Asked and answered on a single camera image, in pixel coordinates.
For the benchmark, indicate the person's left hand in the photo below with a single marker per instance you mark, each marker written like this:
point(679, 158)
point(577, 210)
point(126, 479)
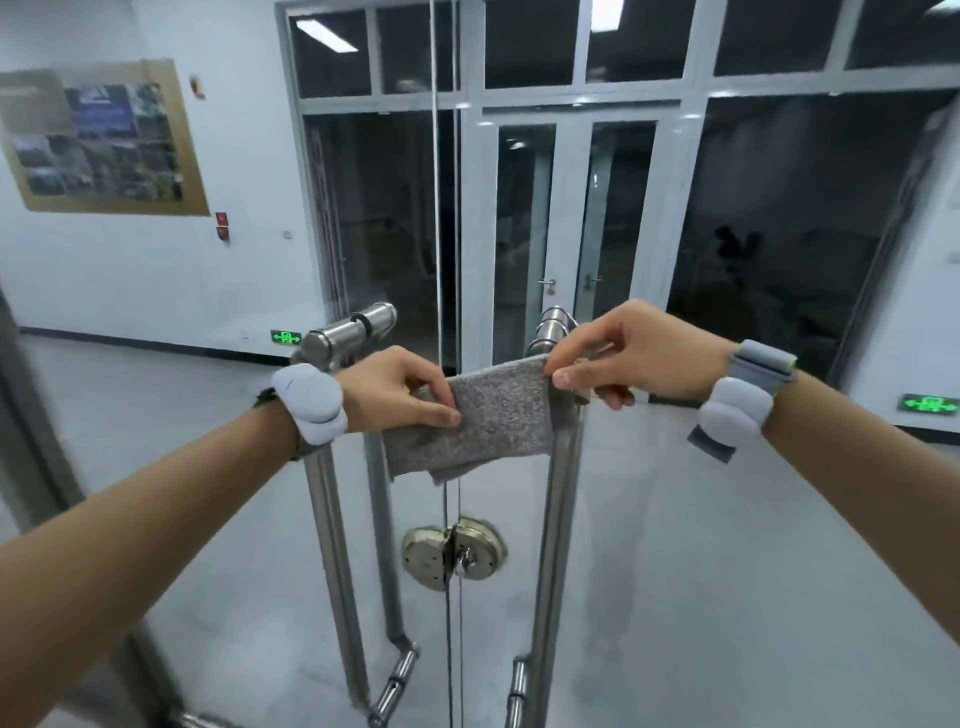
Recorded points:
point(382, 394)

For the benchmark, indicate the person's right hand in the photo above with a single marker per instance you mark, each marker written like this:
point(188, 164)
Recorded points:
point(652, 352)

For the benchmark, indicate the person's left thumb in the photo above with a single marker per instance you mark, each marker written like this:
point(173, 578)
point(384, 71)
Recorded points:
point(435, 417)

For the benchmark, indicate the person's right thumb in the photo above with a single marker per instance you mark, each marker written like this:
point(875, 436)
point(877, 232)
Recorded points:
point(576, 376)

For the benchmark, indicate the grey cleaning cloth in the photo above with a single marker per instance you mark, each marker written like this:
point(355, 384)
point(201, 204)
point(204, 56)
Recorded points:
point(495, 420)

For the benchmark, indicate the person's left forearm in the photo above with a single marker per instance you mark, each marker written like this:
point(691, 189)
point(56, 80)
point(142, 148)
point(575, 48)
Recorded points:
point(135, 547)

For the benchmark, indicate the person's right forearm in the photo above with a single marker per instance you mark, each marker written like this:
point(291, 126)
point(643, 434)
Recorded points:
point(862, 480)

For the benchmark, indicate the brass lock half with keyhole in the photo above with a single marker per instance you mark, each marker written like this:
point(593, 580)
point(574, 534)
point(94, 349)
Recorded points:
point(480, 547)

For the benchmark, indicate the plain brass lock half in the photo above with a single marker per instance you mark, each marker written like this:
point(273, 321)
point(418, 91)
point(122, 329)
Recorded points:
point(424, 559)

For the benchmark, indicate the green exit sign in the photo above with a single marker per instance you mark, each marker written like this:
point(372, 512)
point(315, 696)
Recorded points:
point(930, 404)
point(286, 337)

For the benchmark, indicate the white framed glass partition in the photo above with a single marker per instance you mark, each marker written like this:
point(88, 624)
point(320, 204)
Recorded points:
point(472, 225)

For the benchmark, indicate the glass door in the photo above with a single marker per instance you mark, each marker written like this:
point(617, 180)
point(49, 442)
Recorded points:
point(225, 615)
point(712, 585)

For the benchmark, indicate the red fire alarm box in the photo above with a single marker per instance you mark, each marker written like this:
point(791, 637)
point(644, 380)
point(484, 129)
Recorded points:
point(223, 226)

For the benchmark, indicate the framed photo board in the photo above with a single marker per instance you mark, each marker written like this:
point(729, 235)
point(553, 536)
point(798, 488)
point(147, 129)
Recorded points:
point(97, 139)

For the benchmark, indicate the small orange wall fixture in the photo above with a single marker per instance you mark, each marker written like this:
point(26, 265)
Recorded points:
point(198, 85)

